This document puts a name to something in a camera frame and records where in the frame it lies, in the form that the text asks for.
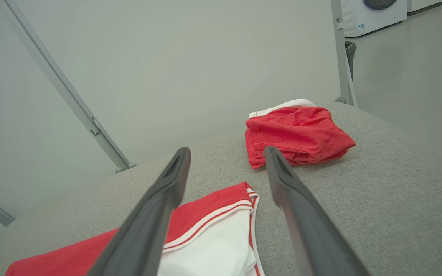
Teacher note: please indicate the white cabinet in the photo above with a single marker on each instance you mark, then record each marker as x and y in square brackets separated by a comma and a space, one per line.
[424, 4]

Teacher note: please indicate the dark waste bin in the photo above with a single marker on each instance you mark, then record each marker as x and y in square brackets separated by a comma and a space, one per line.
[350, 53]

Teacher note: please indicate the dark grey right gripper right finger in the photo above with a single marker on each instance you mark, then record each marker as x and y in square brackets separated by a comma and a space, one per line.
[313, 234]

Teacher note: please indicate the red shorts with white trim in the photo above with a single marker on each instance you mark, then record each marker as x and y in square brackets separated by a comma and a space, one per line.
[301, 134]

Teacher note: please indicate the red Bulls 23 jersey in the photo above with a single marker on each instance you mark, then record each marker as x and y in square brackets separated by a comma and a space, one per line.
[213, 203]

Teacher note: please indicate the grey partition end post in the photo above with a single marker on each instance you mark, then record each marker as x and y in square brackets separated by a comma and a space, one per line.
[339, 46]

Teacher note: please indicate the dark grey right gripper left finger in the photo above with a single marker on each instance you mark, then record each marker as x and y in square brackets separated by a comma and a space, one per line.
[140, 234]

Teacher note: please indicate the small metal post latch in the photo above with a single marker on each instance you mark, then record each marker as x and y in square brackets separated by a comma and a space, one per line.
[96, 130]

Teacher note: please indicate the grey fabric sofa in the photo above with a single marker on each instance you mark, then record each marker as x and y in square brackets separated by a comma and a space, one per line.
[378, 191]

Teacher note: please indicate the white washing machine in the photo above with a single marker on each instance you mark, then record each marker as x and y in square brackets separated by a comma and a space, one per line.
[374, 19]

